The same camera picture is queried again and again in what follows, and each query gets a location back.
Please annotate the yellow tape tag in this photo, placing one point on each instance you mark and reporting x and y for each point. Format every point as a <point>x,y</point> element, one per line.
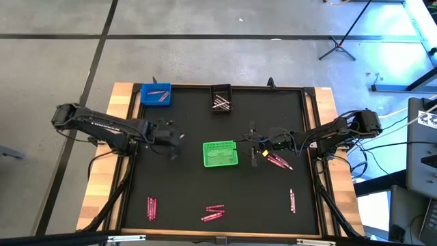
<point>265,153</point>

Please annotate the small black clamp post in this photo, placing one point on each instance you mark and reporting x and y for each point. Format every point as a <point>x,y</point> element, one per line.
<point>154,81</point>
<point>271,82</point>

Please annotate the blue plastic basket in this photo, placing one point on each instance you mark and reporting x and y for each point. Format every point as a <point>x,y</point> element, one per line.
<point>150,99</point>

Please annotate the black rig beam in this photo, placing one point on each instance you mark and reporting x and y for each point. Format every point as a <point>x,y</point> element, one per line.
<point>51,239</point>

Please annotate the black plastic basket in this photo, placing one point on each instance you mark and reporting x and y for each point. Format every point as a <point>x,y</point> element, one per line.
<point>221,89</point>

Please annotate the dark metal desk frame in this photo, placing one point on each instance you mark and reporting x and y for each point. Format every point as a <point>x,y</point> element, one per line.
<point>392,89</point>

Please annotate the white marker label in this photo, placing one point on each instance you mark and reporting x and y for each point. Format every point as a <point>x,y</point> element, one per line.
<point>428,119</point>

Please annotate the low grey box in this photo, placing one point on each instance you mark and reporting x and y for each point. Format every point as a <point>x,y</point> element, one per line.
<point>406,212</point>

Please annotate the grey floor object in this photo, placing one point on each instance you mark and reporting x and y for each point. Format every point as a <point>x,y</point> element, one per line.
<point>8,152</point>

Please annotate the green plastic basket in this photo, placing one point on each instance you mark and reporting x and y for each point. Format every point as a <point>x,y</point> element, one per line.
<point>220,154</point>

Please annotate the grey equipment cabinet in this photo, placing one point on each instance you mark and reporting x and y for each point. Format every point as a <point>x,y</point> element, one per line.
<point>418,164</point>

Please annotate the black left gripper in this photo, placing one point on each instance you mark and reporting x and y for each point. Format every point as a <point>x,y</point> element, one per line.
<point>169,136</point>

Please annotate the silver metal bracket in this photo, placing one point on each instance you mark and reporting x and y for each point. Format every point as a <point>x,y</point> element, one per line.
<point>126,238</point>
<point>315,243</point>

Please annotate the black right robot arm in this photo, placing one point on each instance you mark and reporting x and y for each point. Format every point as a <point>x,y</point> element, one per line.
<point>327,133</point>

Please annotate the black metal bar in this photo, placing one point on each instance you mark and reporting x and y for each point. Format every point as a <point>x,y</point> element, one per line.
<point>379,184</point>

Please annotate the black aluminium table frame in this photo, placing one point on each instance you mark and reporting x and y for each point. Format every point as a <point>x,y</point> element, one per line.
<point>309,92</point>

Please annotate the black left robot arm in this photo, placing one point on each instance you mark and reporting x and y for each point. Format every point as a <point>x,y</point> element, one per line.
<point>102,126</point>

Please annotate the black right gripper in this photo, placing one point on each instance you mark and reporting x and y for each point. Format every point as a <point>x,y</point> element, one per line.
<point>269,140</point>

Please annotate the black table mat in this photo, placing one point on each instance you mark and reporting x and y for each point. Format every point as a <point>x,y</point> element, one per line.
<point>239,191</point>

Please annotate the black tripod stand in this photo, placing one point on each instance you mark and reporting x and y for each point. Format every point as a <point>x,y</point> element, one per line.
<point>338,45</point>

